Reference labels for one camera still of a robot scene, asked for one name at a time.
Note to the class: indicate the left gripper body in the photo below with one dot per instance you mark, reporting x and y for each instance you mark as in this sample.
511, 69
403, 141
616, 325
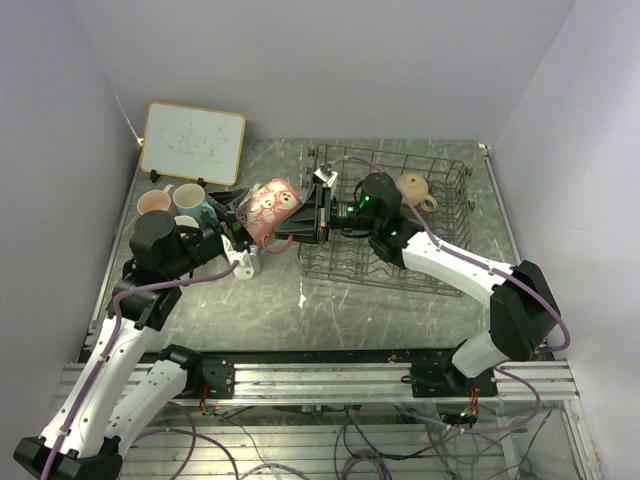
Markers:
212, 243

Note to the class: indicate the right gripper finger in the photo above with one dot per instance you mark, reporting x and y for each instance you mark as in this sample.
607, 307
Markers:
307, 197
303, 231

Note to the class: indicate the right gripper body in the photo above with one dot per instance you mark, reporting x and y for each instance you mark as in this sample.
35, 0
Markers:
347, 215

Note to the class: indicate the pink floral mug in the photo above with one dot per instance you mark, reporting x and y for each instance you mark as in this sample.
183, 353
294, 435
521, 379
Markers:
265, 209

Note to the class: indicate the blue mug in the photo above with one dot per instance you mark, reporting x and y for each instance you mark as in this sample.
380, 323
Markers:
190, 200

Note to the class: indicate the light pink faceted mug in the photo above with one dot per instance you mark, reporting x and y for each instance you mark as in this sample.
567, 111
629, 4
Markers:
185, 220

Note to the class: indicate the salmon pink mug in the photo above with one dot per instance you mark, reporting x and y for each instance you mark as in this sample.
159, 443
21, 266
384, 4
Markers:
156, 200

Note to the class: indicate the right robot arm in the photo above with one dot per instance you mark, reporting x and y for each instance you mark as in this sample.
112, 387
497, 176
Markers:
522, 309

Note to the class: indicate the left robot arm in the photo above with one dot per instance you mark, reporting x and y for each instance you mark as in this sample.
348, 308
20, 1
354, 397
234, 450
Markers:
92, 432

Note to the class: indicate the yellow framed whiteboard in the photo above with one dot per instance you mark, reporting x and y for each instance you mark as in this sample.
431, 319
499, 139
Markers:
192, 143

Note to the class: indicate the wire dish rack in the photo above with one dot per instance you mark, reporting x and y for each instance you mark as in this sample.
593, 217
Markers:
350, 259

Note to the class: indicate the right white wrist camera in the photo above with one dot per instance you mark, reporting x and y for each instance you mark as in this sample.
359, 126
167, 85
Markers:
326, 175

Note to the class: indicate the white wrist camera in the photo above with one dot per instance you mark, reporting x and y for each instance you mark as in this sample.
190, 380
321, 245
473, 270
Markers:
326, 175
248, 259

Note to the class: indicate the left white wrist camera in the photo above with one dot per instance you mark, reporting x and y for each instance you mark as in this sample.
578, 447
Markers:
248, 259

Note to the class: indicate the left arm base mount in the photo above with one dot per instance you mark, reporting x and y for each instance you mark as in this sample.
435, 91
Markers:
210, 377

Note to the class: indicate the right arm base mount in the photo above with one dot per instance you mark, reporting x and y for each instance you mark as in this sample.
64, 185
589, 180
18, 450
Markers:
431, 380

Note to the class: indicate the aluminium frame rail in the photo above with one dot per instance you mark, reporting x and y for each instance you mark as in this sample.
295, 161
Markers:
309, 384

